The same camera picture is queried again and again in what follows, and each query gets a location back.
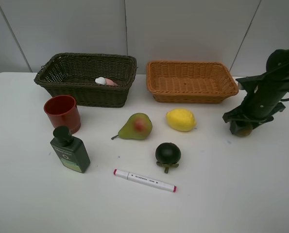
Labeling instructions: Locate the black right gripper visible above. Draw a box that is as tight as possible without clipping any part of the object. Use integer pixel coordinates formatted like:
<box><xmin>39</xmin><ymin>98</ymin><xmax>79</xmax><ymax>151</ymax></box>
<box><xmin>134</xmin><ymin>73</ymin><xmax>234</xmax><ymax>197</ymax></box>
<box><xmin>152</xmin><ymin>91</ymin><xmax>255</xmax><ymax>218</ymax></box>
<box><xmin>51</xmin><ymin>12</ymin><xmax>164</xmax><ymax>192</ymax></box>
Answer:
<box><xmin>222</xmin><ymin>93</ymin><xmax>286</xmax><ymax>135</ymax></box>

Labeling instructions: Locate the brown kiwi fruit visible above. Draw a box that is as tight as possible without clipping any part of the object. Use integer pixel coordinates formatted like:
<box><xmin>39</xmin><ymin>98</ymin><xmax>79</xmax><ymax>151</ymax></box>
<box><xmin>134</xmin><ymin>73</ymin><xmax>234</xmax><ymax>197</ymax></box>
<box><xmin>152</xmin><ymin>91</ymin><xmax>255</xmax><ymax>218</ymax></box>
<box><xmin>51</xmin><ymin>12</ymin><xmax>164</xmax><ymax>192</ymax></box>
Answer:
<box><xmin>235</xmin><ymin>125</ymin><xmax>253</xmax><ymax>137</ymax></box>

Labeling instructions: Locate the yellow lemon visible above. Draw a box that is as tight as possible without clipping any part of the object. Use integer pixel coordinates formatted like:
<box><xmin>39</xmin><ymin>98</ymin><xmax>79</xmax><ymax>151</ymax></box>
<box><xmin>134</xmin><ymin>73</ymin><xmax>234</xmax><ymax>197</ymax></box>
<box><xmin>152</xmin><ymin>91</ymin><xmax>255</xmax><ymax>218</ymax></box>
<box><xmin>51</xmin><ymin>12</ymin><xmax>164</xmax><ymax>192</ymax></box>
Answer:
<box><xmin>166</xmin><ymin>108</ymin><xmax>197</xmax><ymax>132</ymax></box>

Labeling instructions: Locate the dark mangosteen fruit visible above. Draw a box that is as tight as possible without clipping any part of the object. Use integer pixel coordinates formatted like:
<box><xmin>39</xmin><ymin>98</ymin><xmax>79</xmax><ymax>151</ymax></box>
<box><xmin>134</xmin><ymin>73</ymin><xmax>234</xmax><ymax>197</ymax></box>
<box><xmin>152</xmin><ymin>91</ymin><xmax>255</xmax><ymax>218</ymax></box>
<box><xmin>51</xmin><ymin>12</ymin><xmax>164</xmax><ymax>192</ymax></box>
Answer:
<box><xmin>155</xmin><ymin>142</ymin><xmax>181</xmax><ymax>174</ymax></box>

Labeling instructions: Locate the pink bottle white cap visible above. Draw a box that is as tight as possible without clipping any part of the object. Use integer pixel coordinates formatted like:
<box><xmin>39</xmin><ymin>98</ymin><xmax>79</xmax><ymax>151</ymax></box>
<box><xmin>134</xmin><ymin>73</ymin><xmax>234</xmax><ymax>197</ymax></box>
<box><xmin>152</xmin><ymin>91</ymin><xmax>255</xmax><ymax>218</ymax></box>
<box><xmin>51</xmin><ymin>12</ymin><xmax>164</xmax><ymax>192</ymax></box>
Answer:
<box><xmin>95</xmin><ymin>77</ymin><xmax>118</xmax><ymax>86</ymax></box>

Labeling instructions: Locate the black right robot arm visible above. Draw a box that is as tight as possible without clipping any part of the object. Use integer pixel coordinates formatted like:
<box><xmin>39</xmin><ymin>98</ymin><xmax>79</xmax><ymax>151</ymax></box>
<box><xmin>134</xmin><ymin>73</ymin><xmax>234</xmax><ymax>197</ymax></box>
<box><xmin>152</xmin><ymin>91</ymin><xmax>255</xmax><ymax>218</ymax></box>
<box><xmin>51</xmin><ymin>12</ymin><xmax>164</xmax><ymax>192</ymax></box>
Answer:
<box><xmin>222</xmin><ymin>50</ymin><xmax>289</xmax><ymax>137</ymax></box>

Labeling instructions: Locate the orange wicker basket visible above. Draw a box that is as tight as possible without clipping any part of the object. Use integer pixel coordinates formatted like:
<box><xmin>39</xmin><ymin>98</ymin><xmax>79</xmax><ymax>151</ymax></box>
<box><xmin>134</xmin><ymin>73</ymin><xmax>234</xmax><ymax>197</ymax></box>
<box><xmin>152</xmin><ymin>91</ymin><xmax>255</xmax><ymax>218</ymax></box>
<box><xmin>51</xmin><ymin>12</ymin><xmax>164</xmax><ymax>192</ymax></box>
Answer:
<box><xmin>146</xmin><ymin>61</ymin><xmax>239</xmax><ymax>104</ymax></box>

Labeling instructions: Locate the green red pear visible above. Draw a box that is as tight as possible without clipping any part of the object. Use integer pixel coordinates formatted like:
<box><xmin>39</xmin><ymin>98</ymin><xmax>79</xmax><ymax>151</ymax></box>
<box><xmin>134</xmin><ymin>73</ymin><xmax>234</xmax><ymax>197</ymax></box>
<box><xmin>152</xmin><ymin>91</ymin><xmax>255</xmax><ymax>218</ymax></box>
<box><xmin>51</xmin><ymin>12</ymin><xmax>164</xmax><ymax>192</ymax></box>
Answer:
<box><xmin>111</xmin><ymin>113</ymin><xmax>153</xmax><ymax>140</ymax></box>

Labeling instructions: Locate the white pink-tipped marker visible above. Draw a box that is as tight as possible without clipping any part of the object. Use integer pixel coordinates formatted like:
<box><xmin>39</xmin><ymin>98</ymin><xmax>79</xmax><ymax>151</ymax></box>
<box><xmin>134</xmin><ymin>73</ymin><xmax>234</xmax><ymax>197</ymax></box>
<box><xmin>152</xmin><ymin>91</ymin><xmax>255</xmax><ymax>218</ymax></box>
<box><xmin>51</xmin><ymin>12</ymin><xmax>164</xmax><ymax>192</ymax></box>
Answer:
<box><xmin>113</xmin><ymin>169</ymin><xmax>177</xmax><ymax>193</ymax></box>

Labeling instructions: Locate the dark brown wicker basket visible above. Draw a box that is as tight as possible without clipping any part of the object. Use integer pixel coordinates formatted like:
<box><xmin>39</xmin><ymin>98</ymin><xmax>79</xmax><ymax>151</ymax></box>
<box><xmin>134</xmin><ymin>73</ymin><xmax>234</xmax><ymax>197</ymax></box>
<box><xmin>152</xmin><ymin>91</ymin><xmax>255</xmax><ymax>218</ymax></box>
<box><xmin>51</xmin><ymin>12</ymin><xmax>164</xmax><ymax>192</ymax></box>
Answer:
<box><xmin>34</xmin><ymin>53</ymin><xmax>137</xmax><ymax>108</ymax></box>

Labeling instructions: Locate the dark green pump bottle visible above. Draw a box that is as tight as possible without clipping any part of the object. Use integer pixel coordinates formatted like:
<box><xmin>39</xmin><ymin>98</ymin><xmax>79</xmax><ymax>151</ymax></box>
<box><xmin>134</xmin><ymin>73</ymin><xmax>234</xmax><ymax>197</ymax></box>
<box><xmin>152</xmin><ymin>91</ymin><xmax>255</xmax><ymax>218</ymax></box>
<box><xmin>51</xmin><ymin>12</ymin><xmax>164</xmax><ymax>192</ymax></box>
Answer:
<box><xmin>50</xmin><ymin>126</ymin><xmax>90</xmax><ymax>173</ymax></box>

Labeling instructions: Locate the red plastic cup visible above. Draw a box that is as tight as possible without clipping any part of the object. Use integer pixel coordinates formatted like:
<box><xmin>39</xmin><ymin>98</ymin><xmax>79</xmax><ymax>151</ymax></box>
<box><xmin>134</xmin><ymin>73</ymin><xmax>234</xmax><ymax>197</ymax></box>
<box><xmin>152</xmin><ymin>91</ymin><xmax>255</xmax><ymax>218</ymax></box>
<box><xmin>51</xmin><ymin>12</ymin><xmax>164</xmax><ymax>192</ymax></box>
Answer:
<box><xmin>44</xmin><ymin>95</ymin><xmax>81</xmax><ymax>134</ymax></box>

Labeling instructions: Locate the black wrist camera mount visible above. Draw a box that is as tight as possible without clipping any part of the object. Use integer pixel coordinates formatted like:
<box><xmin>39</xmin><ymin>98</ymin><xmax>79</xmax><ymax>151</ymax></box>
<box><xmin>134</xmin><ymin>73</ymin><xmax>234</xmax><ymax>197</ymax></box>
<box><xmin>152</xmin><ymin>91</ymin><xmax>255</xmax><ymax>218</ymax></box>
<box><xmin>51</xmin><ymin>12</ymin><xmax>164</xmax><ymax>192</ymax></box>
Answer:
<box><xmin>236</xmin><ymin>75</ymin><xmax>263</xmax><ymax>93</ymax></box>

